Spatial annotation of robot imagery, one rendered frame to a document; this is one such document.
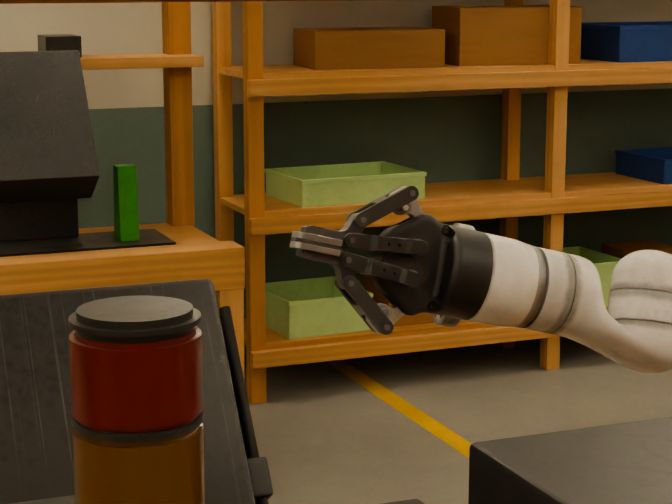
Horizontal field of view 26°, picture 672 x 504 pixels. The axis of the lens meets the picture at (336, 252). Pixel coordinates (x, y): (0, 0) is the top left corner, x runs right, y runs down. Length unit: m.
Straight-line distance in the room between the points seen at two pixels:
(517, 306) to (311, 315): 5.22
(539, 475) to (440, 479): 4.74
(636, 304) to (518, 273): 0.12
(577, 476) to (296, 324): 5.67
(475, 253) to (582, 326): 0.12
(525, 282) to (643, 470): 0.47
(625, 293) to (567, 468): 0.54
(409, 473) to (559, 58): 2.17
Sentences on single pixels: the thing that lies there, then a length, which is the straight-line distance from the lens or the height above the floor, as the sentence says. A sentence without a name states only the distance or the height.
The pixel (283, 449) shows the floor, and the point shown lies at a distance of 5.79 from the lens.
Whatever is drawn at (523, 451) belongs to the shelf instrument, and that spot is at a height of 1.61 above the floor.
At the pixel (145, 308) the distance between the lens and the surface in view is 0.56.
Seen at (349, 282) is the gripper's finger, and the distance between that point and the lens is 1.17.
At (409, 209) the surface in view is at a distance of 1.19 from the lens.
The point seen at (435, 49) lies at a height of 1.51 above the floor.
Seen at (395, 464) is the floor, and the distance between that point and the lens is 5.63.
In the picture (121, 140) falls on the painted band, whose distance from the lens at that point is 6.60.
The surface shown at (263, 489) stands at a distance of 1.15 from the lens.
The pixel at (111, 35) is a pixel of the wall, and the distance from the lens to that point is 6.56.
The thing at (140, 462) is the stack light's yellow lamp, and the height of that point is 1.68.
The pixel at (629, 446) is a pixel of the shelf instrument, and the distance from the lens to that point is 0.79.
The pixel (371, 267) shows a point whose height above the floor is 1.63.
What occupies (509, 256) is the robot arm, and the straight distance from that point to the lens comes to 1.20.
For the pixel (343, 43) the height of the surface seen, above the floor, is 1.54.
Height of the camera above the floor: 1.86
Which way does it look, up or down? 11 degrees down
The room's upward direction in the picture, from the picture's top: straight up
